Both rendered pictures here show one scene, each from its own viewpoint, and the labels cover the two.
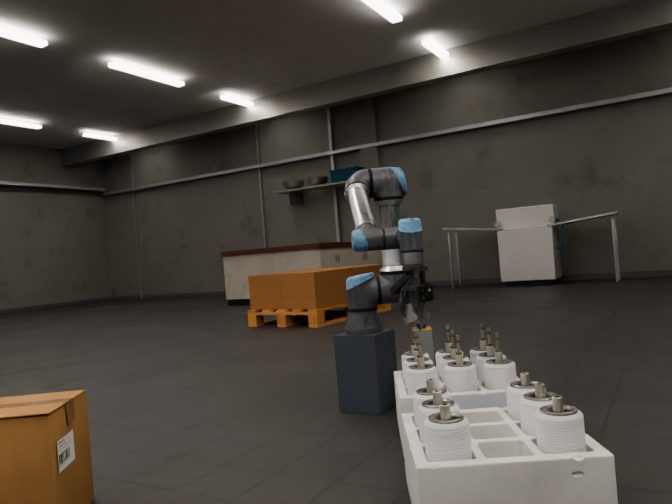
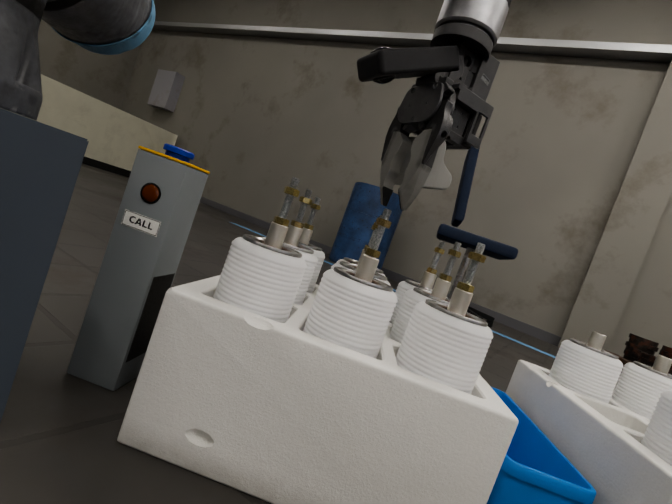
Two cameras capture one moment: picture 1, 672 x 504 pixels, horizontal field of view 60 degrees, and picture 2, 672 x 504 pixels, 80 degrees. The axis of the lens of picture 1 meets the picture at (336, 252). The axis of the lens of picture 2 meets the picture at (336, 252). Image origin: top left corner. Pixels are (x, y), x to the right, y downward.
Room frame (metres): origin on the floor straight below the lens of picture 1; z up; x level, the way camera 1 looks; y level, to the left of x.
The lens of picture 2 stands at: (1.93, 0.24, 0.30)
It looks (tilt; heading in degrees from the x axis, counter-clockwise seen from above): 3 degrees down; 270
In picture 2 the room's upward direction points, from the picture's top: 20 degrees clockwise
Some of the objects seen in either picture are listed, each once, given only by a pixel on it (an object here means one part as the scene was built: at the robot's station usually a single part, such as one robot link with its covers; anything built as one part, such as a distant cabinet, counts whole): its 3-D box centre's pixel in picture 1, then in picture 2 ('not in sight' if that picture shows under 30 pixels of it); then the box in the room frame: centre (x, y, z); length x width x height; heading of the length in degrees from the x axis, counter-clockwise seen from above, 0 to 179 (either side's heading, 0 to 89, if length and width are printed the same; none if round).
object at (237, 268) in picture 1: (311, 271); not in sight; (8.88, 0.40, 0.39); 2.15 x 1.70 x 0.79; 150
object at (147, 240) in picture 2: (424, 370); (140, 269); (2.17, -0.30, 0.16); 0.07 x 0.07 x 0.31; 87
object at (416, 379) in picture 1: (423, 396); (429, 383); (1.77, -0.23, 0.16); 0.10 x 0.10 x 0.18
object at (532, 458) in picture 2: not in sight; (491, 454); (1.61, -0.34, 0.06); 0.30 x 0.11 x 0.12; 87
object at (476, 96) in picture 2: (416, 284); (449, 93); (1.86, -0.25, 0.50); 0.09 x 0.08 x 0.12; 31
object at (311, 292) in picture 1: (321, 293); not in sight; (5.75, 0.18, 0.24); 1.34 x 0.96 x 0.48; 150
